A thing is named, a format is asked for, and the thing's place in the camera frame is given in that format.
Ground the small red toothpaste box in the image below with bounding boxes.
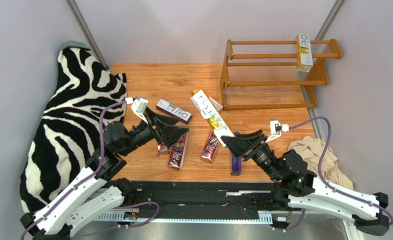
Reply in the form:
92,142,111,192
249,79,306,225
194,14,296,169
157,143,171,156

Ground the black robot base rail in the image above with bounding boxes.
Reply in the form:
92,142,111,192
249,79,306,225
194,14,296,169
93,179,294,231

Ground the red 3D toothpaste box right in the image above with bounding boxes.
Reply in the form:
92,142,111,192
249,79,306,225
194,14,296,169
200,131,220,163

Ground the orange white R.O.C.S. toothpaste box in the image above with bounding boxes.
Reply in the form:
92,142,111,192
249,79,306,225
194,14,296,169
295,33,314,72

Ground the zebra pattern cushion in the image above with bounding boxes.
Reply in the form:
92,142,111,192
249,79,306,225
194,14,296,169
19,41,127,213

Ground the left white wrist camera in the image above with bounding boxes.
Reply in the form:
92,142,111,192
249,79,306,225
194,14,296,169
131,96,149,123

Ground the silver yellow R.O.C.S. toothpaste box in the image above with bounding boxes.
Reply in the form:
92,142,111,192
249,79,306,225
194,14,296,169
190,89,234,148

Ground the orange wooden shelf rack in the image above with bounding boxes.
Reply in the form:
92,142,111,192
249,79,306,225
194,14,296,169
219,38,343,110

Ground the beige crumpled cloth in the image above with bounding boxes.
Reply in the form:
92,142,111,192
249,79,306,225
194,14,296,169
288,136,354,190

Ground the red 3d toothpaste box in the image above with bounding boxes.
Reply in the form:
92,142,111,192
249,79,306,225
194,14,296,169
167,133,189,170
200,131,220,163

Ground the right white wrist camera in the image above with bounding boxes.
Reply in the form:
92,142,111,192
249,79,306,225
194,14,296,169
265,119,290,143

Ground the red 3D toothpaste box left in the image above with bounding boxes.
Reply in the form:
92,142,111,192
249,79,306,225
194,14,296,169
167,133,189,170

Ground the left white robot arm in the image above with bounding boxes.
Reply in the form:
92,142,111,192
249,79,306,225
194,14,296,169
20,108,190,240

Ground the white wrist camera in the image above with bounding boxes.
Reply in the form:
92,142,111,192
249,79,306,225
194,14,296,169
265,119,290,143
131,96,149,123

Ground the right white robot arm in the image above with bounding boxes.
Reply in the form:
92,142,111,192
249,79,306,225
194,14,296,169
221,124,391,236

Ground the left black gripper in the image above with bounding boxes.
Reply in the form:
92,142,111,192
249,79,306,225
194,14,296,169
119,106,190,156

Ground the purple white R.O.C.S. toothpaste box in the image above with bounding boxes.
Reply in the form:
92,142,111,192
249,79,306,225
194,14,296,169
156,99,193,124

